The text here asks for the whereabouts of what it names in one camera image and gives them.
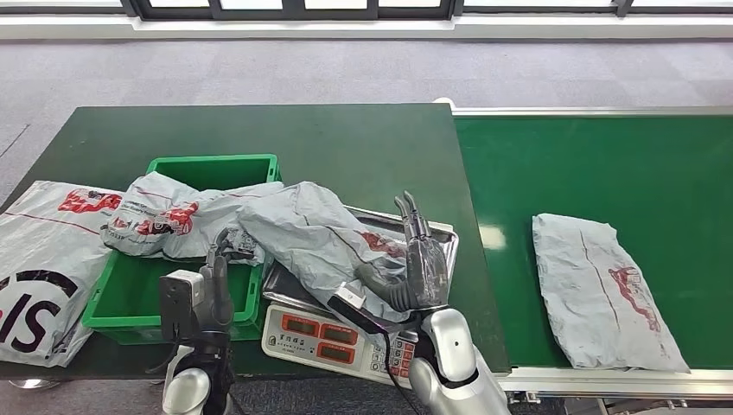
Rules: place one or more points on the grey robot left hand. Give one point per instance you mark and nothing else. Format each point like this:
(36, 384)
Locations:
(217, 298)

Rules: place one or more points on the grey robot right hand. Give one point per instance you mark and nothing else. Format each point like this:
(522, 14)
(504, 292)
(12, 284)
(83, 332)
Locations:
(426, 275)

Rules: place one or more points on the grey courier package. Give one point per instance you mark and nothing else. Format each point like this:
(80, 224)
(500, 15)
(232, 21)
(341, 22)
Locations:
(315, 235)
(601, 292)

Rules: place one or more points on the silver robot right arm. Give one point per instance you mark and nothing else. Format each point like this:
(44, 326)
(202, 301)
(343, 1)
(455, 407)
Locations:
(455, 361)

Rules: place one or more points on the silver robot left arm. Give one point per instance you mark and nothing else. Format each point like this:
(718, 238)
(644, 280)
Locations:
(192, 389)

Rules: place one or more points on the green plastic basket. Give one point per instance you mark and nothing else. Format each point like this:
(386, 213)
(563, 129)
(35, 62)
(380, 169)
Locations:
(149, 292)

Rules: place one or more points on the white package with QR codes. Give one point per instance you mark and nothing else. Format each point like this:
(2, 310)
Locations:
(166, 220)

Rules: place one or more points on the electronic weighing scale steel tray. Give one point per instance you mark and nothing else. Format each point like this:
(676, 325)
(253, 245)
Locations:
(309, 338)

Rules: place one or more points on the flat grey courier package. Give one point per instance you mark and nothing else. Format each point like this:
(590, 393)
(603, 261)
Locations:
(601, 292)

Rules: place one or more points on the large white package black letters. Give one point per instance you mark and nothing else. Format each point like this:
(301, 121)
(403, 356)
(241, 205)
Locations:
(40, 258)

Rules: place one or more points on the dark green table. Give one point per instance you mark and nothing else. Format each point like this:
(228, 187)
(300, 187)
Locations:
(343, 143)

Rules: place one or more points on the round metal table foot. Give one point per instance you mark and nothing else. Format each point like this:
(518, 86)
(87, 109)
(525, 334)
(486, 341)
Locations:
(31, 384)

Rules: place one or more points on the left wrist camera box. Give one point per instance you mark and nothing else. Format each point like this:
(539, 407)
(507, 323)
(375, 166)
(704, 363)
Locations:
(180, 303)

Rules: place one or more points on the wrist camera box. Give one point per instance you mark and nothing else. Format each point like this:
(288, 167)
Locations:
(352, 300)
(180, 303)

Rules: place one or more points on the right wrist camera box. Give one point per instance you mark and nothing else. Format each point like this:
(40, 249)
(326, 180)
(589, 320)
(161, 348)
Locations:
(352, 300)

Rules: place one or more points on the silver conveyor frame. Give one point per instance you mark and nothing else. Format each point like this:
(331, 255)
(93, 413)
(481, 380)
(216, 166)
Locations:
(601, 381)

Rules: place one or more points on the dark window frame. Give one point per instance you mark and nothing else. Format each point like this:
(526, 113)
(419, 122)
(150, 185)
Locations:
(286, 7)

